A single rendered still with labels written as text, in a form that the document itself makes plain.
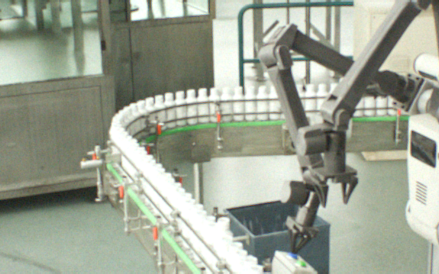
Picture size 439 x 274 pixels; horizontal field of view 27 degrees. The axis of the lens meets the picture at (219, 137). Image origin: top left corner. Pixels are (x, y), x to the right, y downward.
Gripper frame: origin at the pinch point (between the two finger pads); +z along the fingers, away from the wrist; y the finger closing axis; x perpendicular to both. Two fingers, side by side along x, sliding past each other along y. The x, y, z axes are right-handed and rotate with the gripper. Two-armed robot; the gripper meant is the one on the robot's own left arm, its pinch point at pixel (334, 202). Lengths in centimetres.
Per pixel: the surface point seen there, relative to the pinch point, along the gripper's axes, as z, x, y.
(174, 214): 28, 79, -20
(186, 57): 81, 576, 149
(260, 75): 128, 673, 262
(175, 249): 41, 78, -20
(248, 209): 46, 116, 22
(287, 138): 44, 193, 74
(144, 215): 42, 117, -20
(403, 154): 132, 384, 259
